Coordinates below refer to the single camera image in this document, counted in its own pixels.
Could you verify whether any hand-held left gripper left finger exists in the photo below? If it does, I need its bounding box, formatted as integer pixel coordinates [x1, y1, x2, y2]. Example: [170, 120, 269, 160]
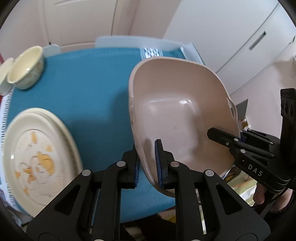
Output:
[26, 145, 141, 241]

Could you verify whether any yellow floral cloth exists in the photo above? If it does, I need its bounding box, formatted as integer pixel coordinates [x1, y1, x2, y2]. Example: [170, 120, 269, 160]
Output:
[221, 168, 258, 207]

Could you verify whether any plain white plate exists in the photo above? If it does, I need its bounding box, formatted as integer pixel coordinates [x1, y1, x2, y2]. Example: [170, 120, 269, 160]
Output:
[5, 108, 84, 212]

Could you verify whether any teal blue tablecloth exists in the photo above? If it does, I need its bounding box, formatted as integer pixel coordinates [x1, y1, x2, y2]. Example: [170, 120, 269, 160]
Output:
[0, 45, 188, 225]

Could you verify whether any person's right hand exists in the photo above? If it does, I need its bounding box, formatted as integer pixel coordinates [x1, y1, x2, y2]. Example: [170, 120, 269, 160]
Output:
[253, 183, 292, 214]

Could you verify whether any grey wardrobe handle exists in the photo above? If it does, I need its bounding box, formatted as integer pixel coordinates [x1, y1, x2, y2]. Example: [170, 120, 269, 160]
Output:
[248, 31, 267, 51]

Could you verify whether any cream bowl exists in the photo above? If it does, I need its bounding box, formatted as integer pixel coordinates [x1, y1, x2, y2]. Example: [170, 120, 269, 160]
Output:
[7, 45, 45, 90]

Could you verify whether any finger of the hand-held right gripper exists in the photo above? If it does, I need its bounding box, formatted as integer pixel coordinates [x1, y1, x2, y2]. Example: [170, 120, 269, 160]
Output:
[207, 127, 277, 161]
[240, 129, 274, 145]

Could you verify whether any pink square bowl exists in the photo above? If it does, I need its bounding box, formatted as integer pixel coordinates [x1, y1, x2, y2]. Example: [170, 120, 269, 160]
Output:
[128, 57, 242, 198]

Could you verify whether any white wardrobe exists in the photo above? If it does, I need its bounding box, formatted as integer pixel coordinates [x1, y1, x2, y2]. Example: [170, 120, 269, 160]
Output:
[162, 0, 296, 96]

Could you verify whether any light blue tray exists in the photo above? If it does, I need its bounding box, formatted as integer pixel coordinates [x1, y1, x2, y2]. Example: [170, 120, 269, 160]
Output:
[95, 35, 205, 67]

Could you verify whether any white panel door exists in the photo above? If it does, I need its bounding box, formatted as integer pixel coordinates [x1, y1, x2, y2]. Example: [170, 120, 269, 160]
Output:
[38, 0, 142, 47]

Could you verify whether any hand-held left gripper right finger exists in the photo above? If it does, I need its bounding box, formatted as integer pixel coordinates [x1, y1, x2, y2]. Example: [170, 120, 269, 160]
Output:
[154, 139, 271, 241]

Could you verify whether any white bowl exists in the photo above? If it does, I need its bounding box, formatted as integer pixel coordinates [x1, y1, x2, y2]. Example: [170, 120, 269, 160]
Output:
[0, 57, 15, 96]

